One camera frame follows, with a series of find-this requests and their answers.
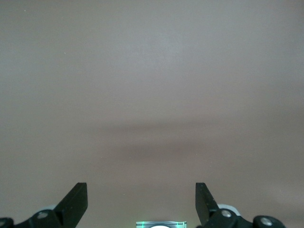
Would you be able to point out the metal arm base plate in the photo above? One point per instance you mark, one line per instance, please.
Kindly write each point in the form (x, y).
(142, 224)

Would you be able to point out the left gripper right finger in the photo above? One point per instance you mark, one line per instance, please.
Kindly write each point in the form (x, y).
(205, 206)

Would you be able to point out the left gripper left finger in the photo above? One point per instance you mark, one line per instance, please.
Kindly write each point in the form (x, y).
(73, 204)

